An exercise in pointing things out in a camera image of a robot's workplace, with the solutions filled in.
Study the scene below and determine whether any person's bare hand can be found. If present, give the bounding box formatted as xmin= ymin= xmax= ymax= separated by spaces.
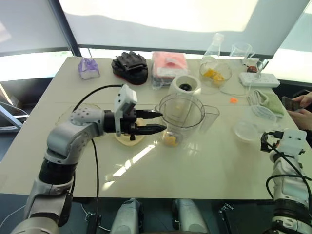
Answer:
xmin=287 ymin=109 xmax=312 ymax=133
xmin=293 ymin=92 xmax=312 ymax=109

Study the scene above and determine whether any light wooden coaster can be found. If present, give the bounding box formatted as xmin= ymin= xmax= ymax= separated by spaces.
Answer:
xmin=114 ymin=118 xmax=146 ymax=147

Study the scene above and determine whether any clear blender jar with handle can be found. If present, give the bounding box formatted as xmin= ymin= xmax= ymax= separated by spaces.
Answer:
xmin=154 ymin=93 xmax=220 ymax=147

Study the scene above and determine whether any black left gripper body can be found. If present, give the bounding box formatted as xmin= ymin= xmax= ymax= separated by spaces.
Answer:
xmin=120 ymin=107 xmax=139 ymax=142

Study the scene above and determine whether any thin golden wire loop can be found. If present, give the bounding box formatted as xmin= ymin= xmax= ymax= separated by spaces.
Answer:
xmin=57 ymin=103 xmax=102 ymax=125

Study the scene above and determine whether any round glass bowl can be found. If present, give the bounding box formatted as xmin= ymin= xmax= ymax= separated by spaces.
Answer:
xmin=199 ymin=57 xmax=233 ymax=95

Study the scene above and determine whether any pink cloths plastic packet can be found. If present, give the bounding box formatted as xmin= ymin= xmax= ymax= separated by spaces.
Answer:
xmin=151 ymin=51 xmax=190 ymax=90

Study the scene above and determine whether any white power cable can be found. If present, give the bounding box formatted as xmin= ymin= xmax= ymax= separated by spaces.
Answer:
xmin=220 ymin=70 xmax=263 ymax=97

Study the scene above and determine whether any glass beaker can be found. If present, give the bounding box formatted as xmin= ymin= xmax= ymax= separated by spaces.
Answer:
xmin=230 ymin=42 xmax=255 ymax=65

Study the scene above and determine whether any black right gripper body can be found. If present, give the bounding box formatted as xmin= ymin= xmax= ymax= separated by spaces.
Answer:
xmin=260 ymin=131 xmax=284 ymax=153

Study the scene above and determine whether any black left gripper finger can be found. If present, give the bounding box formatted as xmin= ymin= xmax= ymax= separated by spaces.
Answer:
xmin=136 ymin=123 xmax=168 ymax=136
xmin=136 ymin=109 xmax=164 ymax=120

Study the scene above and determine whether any dark smartphone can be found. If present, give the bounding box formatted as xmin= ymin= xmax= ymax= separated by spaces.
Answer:
xmin=281 ymin=96 xmax=305 ymax=112

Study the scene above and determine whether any clear plastic container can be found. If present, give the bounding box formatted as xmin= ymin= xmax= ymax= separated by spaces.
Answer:
xmin=243 ymin=106 xmax=281 ymax=130

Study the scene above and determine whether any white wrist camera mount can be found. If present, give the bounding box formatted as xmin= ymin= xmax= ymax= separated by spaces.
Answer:
xmin=114 ymin=84 xmax=138 ymax=137
xmin=277 ymin=129 xmax=308 ymax=156

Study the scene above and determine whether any grey metal frame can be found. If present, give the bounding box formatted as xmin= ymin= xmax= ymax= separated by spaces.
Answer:
xmin=0 ymin=82 xmax=31 ymax=134

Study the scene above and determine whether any green and white towel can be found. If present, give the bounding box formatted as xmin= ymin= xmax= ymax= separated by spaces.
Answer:
xmin=247 ymin=89 xmax=285 ymax=120

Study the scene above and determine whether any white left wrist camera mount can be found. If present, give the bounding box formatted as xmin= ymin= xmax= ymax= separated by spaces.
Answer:
xmin=114 ymin=84 xmax=138 ymax=137

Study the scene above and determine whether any glass conical flask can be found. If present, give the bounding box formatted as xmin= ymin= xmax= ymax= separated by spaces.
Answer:
xmin=203 ymin=32 xmax=225 ymax=59

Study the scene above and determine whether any black gloves bundle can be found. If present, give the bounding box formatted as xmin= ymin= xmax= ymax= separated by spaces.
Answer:
xmin=111 ymin=51 xmax=149 ymax=85

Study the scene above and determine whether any grey rounded robot leg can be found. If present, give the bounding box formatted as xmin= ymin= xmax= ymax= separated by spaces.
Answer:
xmin=171 ymin=198 xmax=210 ymax=234
xmin=110 ymin=197 xmax=142 ymax=234

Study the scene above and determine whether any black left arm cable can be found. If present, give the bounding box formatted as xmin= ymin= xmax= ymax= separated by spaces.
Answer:
xmin=72 ymin=84 xmax=123 ymax=220

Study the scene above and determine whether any white power strip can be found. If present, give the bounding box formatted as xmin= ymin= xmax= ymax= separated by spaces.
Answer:
xmin=238 ymin=72 xmax=281 ymax=88

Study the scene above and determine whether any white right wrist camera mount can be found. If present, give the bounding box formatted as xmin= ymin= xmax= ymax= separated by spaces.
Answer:
xmin=277 ymin=129 xmax=308 ymax=156

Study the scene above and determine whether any white blender base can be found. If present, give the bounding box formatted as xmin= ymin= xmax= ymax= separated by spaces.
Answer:
xmin=168 ymin=75 xmax=203 ymax=104

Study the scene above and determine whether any clear round blender lid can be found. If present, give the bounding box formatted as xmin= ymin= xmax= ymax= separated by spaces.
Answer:
xmin=234 ymin=120 xmax=259 ymax=142

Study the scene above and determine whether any orange segment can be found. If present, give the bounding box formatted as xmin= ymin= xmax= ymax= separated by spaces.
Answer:
xmin=164 ymin=135 xmax=180 ymax=147

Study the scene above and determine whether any purple and white pouch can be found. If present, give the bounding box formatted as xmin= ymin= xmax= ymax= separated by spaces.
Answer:
xmin=78 ymin=57 xmax=101 ymax=80

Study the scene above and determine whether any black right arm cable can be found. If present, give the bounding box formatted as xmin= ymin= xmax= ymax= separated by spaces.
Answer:
xmin=265 ymin=143 xmax=312 ymax=203

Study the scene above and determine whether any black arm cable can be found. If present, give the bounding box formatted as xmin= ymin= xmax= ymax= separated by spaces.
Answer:
xmin=72 ymin=84 xmax=123 ymax=220
xmin=265 ymin=143 xmax=312 ymax=203

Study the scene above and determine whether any orange segments pile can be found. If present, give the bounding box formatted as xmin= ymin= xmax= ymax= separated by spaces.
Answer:
xmin=204 ymin=68 xmax=225 ymax=85

